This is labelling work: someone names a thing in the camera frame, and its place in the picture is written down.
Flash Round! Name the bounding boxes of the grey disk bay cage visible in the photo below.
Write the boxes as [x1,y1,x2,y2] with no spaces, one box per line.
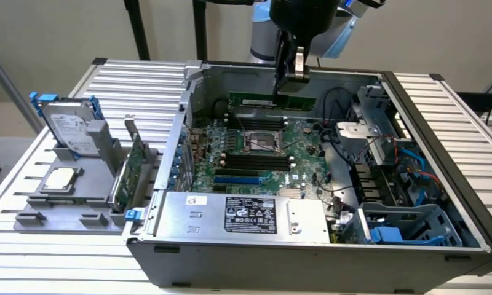
[354,202,462,247]

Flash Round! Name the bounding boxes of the metal drive cage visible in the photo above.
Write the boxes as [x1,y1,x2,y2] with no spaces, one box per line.
[350,85,413,167]

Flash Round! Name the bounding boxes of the silver power supply unit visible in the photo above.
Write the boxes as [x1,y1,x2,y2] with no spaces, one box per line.
[143,191,333,245]

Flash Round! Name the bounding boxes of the green motherboard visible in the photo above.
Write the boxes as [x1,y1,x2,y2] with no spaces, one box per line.
[186,115,341,202]

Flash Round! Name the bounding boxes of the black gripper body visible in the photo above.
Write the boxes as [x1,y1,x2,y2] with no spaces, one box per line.
[267,0,339,41]

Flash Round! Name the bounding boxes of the silver CPU chip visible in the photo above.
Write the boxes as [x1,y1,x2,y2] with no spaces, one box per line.
[41,167,83,191]

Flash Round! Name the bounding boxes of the red wire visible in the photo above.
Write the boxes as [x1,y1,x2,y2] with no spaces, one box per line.
[377,136,440,197]

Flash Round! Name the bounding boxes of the blue wire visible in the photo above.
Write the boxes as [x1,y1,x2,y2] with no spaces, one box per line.
[397,146,428,213]

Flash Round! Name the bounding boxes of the black device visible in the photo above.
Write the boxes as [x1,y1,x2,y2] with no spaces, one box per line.
[453,91,492,114]

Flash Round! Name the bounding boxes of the black RAM slot bank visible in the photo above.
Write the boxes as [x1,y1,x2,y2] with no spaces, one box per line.
[225,115,286,132]
[219,151,293,170]

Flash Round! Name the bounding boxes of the green graphics card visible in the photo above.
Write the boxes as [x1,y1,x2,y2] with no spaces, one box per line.
[106,114,150,213]

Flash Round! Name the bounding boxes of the CPU socket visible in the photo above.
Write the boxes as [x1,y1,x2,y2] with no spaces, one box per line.
[237,128,286,154]

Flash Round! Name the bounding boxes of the blue disk bay latch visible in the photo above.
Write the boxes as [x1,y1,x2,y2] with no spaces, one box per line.
[369,226,404,244]

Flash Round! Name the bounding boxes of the black stand post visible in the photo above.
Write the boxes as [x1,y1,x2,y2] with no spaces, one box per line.
[190,0,209,61]
[122,0,151,61]

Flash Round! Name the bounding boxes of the blue expansion slot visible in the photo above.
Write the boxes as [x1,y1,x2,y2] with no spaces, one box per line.
[211,175,259,186]

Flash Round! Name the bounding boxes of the green RAM stick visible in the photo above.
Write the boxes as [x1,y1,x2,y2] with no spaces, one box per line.
[227,90,317,111]

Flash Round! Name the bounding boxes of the grey parts rack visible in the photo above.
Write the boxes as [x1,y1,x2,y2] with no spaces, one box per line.
[13,119,163,236]

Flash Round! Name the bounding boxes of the grey metal bracket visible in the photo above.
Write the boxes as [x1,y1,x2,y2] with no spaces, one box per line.
[334,120,384,140]

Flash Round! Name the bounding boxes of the hard disk in blue bracket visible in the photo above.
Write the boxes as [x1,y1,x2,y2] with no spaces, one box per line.
[29,91,103,155]

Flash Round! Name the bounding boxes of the black cable loop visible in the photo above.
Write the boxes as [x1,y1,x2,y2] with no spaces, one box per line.
[321,87,354,145]

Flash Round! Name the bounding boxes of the open black PC case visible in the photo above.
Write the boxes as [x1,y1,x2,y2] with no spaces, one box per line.
[123,59,492,288]

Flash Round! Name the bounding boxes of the aluminium frame bar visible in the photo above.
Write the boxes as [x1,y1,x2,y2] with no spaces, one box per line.
[0,39,42,133]

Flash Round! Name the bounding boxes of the blue case latch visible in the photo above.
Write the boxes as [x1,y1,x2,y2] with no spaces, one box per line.
[123,207,143,222]

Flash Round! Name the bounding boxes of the black expansion slot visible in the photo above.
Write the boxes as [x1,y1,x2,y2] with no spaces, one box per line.
[214,167,259,177]

